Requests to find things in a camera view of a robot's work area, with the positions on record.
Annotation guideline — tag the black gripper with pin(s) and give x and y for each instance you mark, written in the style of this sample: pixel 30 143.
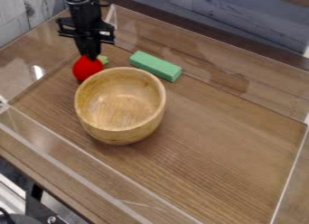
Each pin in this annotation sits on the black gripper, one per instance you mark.
pixel 85 24

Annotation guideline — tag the red plush strawberry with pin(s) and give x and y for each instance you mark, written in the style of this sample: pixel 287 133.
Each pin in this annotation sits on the red plush strawberry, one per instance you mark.
pixel 85 68

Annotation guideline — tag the green rectangular block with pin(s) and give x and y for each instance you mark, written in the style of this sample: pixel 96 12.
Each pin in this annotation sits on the green rectangular block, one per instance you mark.
pixel 161 68

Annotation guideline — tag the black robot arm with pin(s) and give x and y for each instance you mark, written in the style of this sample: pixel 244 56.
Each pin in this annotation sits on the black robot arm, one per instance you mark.
pixel 102 6

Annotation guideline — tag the clear acrylic corner stand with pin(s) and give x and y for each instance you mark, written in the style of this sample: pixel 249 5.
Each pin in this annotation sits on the clear acrylic corner stand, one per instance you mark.
pixel 112 17

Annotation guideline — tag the wooden bowl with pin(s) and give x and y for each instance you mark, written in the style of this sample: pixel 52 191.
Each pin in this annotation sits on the wooden bowl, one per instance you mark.
pixel 121 104

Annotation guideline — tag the clear acrylic tray wall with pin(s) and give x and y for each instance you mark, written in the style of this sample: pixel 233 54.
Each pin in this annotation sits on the clear acrylic tray wall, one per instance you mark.
pixel 104 196

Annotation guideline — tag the black table leg bracket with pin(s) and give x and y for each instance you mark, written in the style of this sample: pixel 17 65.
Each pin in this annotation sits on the black table leg bracket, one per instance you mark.
pixel 37 210

